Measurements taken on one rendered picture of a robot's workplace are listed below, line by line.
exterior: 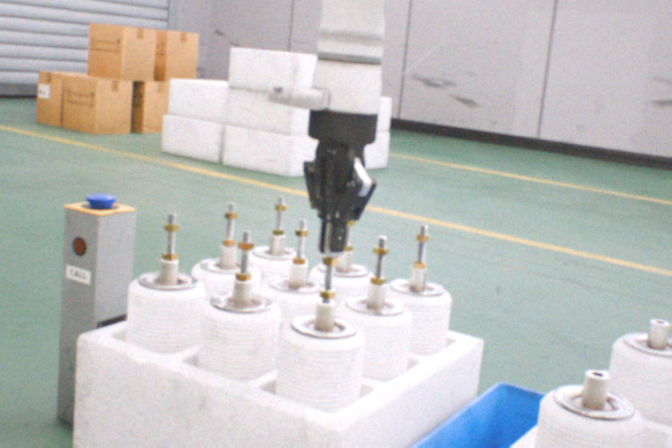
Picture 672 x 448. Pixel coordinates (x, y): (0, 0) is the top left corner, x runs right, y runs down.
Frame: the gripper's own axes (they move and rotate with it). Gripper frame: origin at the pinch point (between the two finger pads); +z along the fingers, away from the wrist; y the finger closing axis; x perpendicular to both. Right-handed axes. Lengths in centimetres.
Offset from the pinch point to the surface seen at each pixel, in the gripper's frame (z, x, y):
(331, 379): 14.6, 0.9, -4.6
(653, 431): 17.9, -31.7, -20.8
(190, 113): 14, -92, 310
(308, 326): 10.4, 1.4, 0.8
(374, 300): 9.3, -9.7, 4.9
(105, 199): 2.8, 16.1, 35.7
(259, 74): -8, -108, 269
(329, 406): 17.7, 0.9, -4.7
